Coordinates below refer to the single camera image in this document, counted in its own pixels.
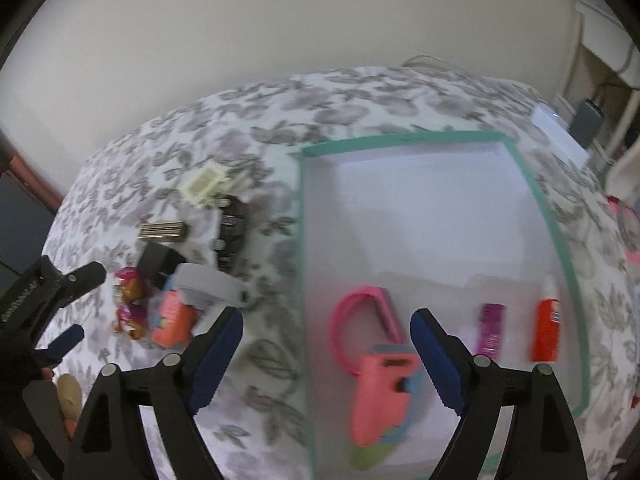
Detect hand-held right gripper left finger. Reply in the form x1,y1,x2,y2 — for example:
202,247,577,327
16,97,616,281
65,306,245,480

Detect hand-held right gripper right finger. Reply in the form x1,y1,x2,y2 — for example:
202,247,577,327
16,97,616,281
410,308,588,480

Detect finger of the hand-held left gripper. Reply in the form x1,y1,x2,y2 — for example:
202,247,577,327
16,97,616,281
47,261,107,308
34,323,85,367

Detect orange and blue box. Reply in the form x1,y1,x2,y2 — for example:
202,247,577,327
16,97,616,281
150,290,201,348

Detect red gold candy toys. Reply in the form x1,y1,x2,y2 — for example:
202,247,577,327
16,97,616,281
114,266,151,341

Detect purple strip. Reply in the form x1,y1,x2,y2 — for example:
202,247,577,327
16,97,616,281
475,302,506,361

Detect pink and green plastic box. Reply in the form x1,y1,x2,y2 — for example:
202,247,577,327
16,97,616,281
349,342,431,471

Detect white curved band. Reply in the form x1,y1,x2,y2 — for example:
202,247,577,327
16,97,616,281
175,262,251,311

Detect small black box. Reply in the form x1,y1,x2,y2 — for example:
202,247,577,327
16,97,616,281
136,242,186,288

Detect gold patterned lighter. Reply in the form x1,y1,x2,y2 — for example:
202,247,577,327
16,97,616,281
139,221,188,242

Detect pink watch band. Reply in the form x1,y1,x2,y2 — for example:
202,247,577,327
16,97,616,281
329,285,401,378

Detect red glue bottle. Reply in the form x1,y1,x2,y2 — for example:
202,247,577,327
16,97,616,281
530,275,563,363

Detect black toy car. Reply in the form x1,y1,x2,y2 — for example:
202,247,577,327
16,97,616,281
212,194,251,271

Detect teal-edged white tray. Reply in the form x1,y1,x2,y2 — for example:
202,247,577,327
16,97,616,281
292,130,593,480

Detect dark cabinet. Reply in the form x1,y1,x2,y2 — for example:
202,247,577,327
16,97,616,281
0,170,56,281

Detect brown wooden trim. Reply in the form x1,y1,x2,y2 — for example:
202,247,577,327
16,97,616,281
0,130,66,211

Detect cream toy truck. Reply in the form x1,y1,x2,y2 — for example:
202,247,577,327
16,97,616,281
177,162,231,206

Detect glass cup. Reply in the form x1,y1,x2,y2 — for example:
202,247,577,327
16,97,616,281
607,195,640,251

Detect floral fleece blanket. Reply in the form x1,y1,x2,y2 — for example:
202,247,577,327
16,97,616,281
37,65,640,480

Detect white power strip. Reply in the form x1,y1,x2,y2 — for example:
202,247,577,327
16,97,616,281
531,104,591,168

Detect black power adapter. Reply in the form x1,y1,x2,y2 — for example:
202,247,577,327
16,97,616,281
570,100,606,146

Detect white shelf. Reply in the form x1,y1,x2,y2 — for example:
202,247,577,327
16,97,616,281
575,0,640,91

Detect white cable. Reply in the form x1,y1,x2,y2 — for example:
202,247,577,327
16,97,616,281
402,55,451,68

